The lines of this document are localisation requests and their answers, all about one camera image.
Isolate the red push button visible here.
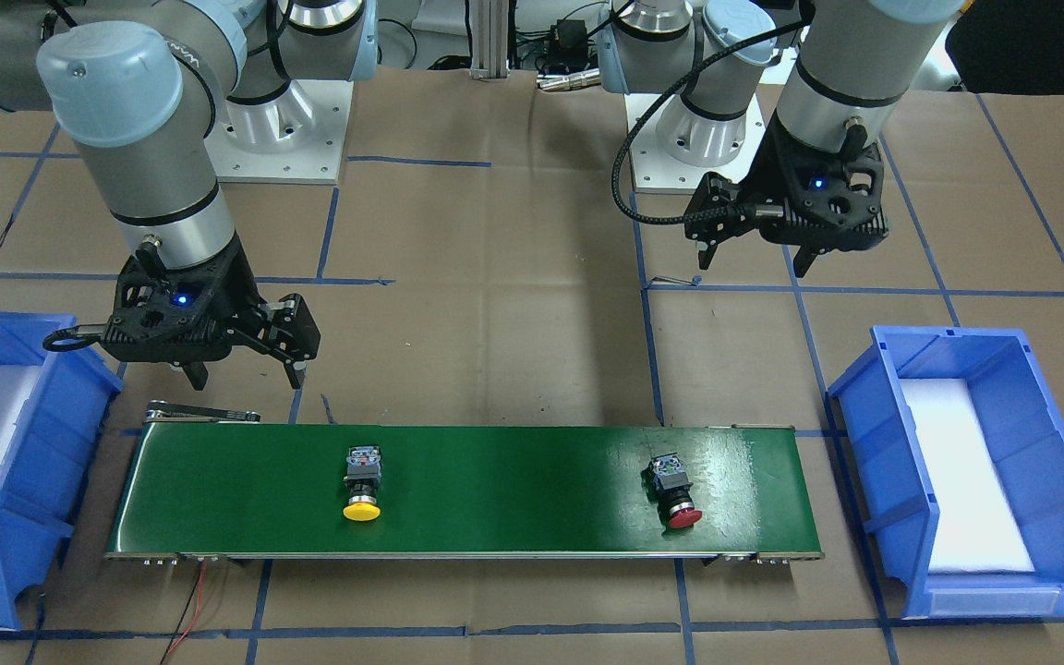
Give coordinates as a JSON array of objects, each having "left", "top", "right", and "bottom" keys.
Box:
[{"left": 645, "top": 452, "right": 704, "bottom": 530}]

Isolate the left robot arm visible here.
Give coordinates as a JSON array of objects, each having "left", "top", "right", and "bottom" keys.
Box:
[{"left": 597, "top": 1, "right": 961, "bottom": 277}]

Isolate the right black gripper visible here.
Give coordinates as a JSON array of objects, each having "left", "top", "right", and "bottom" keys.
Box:
[{"left": 100, "top": 236, "right": 321, "bottom": 390}]

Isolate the green conveyor belt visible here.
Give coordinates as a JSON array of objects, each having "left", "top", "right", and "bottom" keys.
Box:
[{"left": 106, "top": 419, "right": 822, "bottom": 562}]

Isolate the blue bin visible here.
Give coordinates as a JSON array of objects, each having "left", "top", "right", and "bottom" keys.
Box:
[
  {"left": 828, "top": 327, "right": 1064, "bottom": 619},
  {"left": 0, "top": 312, "right": 122, "bottom": 630}
]

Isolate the black braided cable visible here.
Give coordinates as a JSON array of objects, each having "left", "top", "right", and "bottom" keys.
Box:
[{"left": 612, "top": 23, "right": 805, "bottom": 225}]

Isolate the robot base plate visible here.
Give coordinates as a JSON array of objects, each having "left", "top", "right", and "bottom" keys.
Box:
[
  {"left": 204, "top": 80, "right": 354, "bottom": 186},
  {"left": 630, "top": 96, "right": 765, "bottom": 194}
]

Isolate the aluminium frame post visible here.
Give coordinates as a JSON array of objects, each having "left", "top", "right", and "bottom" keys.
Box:
[{"left": 465, "top": 0, "right": 514, "bottom": 80}]

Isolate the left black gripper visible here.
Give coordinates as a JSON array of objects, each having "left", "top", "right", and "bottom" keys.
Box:
[{"left": 684, "top": 116, "right": 890, "bottom": 278}]

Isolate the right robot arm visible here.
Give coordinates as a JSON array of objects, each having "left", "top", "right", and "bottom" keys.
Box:
[{"left": 0, "top": 1, "right": 379, "bottom": 389}]

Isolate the yellow push button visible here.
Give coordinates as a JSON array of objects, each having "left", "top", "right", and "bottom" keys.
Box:
[{"left": 343, "top": 445, "right": 381, "bottom": 522}]

